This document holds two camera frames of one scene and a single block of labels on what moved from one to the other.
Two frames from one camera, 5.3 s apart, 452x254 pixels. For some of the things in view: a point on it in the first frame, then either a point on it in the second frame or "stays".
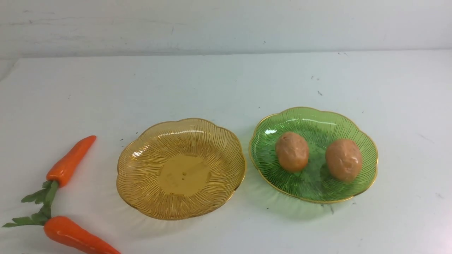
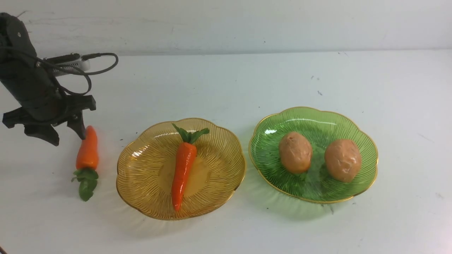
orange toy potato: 344,159 stays
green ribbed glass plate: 314,182 stays
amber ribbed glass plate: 181,169 stays
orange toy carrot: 65,231 -> 186,156
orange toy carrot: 61,173 -> 87,163
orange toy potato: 292,151 stays
